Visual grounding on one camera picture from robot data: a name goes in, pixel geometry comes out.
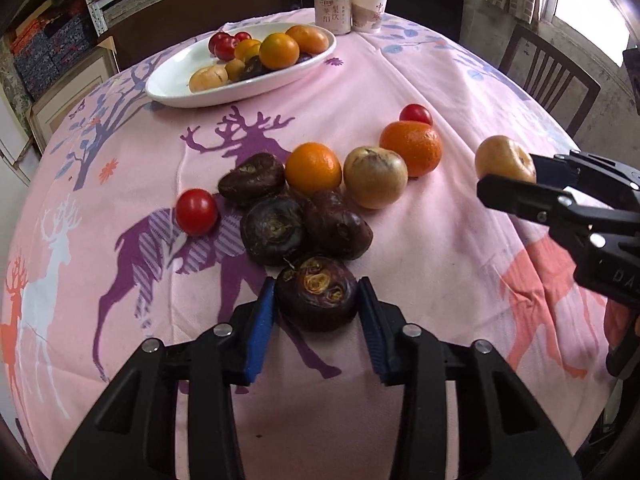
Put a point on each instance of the cardboard box with frame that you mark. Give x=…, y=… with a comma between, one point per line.
x=48, y=113

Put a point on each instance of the small orange kumquat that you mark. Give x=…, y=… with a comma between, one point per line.
x=247, y=49

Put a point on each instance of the dark water chestnut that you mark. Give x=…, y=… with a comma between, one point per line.
x=260, y=176
x=317, y=296
x=254, y=68
x=332, y=229
x=272, y=231

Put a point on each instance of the white paper cup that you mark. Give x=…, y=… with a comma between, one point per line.
x=367, y=15

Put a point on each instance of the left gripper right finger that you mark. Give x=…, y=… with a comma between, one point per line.
x=503, y=433

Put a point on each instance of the dark patterned storage boxes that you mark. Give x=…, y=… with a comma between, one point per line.
x=51, y=44

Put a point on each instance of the large orange mandarin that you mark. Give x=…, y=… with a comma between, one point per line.
x=278, y=51

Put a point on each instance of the tan pepino with dimple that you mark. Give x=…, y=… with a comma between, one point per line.
x=504, y=157

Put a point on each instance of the dark water chestnut edge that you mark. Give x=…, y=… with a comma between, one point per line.
x=303, y=57

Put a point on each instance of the dark wooden cabinet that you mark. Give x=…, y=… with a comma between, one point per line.
x=170, y=22

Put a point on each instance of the dark water chestnut back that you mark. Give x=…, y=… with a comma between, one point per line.
x=260, y=176

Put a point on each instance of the dark wooden chair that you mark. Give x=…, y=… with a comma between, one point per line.
x=550, y=73

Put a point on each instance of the dark red plum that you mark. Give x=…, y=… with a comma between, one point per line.
x=215, y=40

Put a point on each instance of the red cherry tomato back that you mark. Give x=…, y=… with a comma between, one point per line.
x=224, y=48

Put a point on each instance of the striped pepino melon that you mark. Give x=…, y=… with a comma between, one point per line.
x=374, y=177

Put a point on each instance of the red cherry tomato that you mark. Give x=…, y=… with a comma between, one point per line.
x=240, y=36
x=224, y=48
x=196, y=212
x=416, y=113

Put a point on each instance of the pink drink can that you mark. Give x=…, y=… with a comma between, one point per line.
x=334, y=15

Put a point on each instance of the yellow orange kumquat front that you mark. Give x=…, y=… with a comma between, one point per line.
x=310, y=39

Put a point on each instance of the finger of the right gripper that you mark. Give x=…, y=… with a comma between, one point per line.
x=612, y=183
x=542, y=204

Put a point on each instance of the dark water chestnut front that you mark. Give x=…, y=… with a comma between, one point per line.
x=317, y=296

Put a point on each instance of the small orange citrus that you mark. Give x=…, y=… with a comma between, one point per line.
x=313, y=167

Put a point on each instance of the pink deer tablecloth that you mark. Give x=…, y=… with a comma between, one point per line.
x=97, y=263

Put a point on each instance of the small yellow round fruit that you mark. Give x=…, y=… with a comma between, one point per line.
x=235, y=69

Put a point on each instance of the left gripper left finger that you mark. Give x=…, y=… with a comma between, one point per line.
x=130, y=432

